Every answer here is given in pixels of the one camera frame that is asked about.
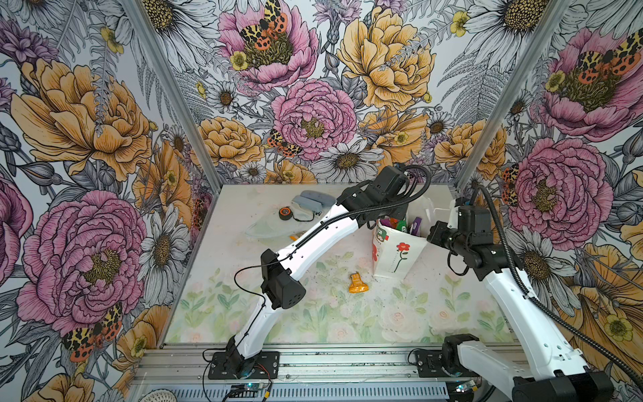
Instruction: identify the white paper bag red flower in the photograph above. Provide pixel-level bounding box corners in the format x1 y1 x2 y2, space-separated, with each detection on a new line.
373 197 455 281

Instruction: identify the purple Fox's candy bag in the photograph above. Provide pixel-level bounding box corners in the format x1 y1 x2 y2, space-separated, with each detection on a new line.
410 217 422 236

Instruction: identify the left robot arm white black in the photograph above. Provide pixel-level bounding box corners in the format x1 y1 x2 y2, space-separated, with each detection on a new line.
220 166 410 378

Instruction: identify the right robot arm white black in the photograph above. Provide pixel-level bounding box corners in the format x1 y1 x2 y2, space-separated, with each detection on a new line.
428 205 614 401

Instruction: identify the blue grey case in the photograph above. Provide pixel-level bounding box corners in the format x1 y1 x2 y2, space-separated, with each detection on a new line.
301 190 336 208
292 195 323 214

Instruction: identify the small orange snack packet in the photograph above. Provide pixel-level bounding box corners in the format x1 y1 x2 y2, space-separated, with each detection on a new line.
348 273 369 294

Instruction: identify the black orange tape roll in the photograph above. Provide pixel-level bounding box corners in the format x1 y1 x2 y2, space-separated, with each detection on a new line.
278 206 294 221

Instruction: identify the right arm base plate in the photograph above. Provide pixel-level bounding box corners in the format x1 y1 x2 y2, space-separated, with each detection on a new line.
409 348 476 379

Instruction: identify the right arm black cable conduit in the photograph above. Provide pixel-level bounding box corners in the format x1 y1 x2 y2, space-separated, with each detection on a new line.
471 184 643 388

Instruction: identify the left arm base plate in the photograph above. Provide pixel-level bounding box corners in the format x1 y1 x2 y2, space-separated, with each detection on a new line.
207 352 281 380

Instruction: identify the aluminium rail frame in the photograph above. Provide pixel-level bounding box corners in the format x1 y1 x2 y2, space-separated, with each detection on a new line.
125 342 559 402

